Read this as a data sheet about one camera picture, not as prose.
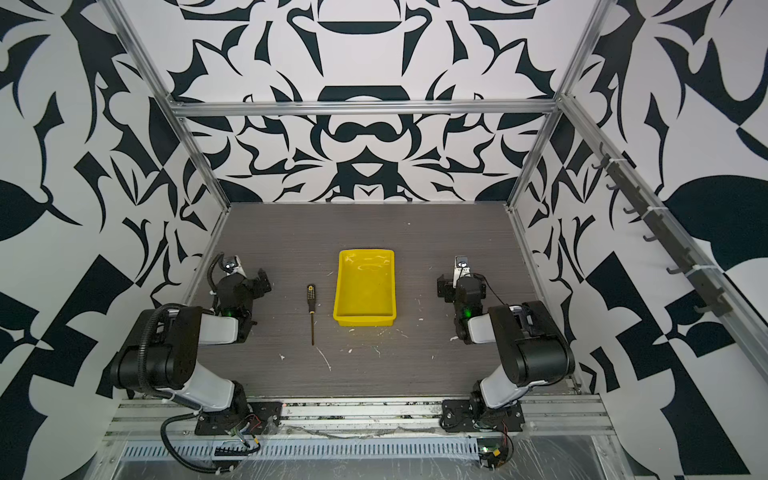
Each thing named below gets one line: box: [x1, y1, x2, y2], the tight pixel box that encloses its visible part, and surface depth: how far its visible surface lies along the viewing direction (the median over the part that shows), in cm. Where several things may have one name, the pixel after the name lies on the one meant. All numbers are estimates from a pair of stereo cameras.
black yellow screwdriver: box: [307, 284, 316, 346], surface depth 96 cm
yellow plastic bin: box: [333, 249, 397, 327], surface depth 96 cm
